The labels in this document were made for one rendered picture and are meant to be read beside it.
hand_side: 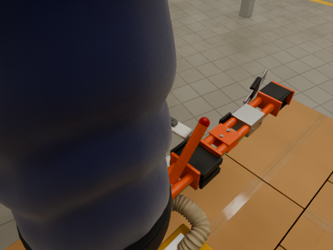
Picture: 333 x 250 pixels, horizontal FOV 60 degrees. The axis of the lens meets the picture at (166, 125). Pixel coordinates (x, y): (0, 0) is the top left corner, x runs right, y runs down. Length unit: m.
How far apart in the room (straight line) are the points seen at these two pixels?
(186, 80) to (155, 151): 2.45
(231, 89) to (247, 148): 1.30
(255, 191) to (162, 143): 1.02
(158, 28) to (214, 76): 2.58
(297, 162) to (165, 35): 1.27
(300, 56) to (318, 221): 2.30
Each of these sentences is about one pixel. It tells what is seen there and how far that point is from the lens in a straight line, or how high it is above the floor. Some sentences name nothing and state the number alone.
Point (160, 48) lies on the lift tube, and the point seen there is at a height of 1.48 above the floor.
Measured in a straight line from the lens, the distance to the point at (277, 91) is 0.89.
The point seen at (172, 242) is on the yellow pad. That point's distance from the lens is 0.68.
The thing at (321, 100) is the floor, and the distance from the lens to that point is 2.81.
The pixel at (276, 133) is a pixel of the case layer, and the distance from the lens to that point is 1.55.
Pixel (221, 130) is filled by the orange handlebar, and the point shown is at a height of 1.08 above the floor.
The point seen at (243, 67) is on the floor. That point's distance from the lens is 2.99.
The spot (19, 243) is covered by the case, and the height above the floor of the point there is 0.95.
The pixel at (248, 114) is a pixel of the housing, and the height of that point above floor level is 1.08.
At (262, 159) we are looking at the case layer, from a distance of 1.41.
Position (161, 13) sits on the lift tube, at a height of 1.50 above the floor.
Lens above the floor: 1.59
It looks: 45 degrees down
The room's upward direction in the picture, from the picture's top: straight up
